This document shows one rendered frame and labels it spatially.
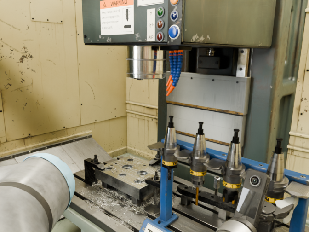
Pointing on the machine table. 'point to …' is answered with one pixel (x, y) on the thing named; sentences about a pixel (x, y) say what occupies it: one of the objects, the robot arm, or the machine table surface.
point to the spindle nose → (145, 62)
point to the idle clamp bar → (185, 194)
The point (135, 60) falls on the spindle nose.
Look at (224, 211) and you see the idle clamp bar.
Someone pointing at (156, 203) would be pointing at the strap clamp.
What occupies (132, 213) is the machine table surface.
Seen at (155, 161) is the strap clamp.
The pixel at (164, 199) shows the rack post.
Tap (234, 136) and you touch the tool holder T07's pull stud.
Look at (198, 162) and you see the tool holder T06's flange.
